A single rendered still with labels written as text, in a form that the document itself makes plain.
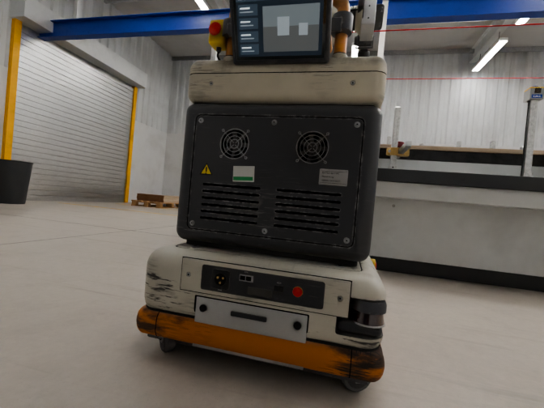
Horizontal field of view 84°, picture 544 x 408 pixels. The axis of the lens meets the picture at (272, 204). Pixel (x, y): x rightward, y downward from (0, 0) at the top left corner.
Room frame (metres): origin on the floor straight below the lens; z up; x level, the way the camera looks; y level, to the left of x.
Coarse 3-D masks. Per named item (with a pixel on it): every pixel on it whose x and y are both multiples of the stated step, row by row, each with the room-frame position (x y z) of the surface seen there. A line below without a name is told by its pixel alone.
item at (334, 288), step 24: (192, 264) 0.75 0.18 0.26; (216, 264) 0.74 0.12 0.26; (240, 264) 0.74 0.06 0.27; (192, 288) 0.75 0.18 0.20; (216, 288) 0.74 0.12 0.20; (240, 288) 0.73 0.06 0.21; (264, 288) 0.71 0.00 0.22; (288, 288) 0.70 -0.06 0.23; (312, 288) 0.69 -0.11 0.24; (336, 288) 0.67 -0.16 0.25; (336, 312) 0.67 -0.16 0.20
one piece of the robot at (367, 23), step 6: (366, 0) 1.16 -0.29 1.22; (372, 0) 1.15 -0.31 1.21; (366, 6) 1.15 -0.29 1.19; (372, 6) 1.15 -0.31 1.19; (366, 12) 1.15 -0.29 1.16; (372, 12) 1.14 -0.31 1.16; (366, 18) 1.15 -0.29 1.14; (372, 18) 1.14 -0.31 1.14; (366, 24) 1.15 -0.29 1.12; (372, 24) 1.14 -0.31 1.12; (360, 30) 1.18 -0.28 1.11; (366, 30) 1.17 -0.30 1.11; (372, 30) 1.17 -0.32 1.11; (360, 36) 1.21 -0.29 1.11; (366, 36) 1.21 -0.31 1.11; (372, 36) 1.21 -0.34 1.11
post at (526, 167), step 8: (528, 104) 1.80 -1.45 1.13; (536, 104) 1.78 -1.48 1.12; (528, 112) 1.80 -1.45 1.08; (536, 112) 1.78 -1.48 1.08; (528, 120) 1.80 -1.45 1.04; (536, 120) 1.78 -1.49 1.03; (528, 128) 1.79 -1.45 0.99; (528, 136) 1.78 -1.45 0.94; (528, 144) 1.78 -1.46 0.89; (528, 152) 1.78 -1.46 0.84; (528, 160) 1.78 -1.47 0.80; (528, 168) 1.78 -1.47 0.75
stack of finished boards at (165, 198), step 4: (140, 196) 7.66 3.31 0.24; (144, 196) 7.64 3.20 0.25; (148, 196) 7.62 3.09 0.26; (152, 196) 7.60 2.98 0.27; (156, 196) 7.57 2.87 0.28; (160, 196) 7.54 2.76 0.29; (164, 196) 7.55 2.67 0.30; (168, 196) 7.73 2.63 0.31; (172, 196) 7.93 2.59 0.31; (176, 196) 8.50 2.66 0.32; (144, 200) 7.64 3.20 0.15; (148, 200) 7.62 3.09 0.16; (152, 200) 7.60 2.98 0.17; (156, 200) 7.57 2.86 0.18; (160, 200) 7.55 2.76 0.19; (164, 200) 7.58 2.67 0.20; (168, 200) 7.77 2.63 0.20; (172, 200) 7.96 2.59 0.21; (176, 200) 8.16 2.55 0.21
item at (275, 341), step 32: (160, 256) 0.79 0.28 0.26; (192, 256) 0.78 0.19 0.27; (224, 256) 0.78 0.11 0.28; (256, 256) 0.80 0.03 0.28; (160, 288) 0.78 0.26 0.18; (352, 288) 0.67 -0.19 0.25; (384, 288) 0.69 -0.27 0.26; (160, 320) 0.77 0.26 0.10; (192, 320) 0.76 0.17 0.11; (224, 320) 0.74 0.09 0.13; (256, 320) 0.71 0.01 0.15; (288, 320) 0.70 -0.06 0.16; (320, 320) 0.68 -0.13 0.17; (352, 320) 0.68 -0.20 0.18; (384, 320) 0.68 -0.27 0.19; (224, 352) 0.74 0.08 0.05; (256, 352) 0.71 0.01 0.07; (288, 352) 0.69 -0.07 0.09; (320, 352) 0.68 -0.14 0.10; (352, 352) 0.67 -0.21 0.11
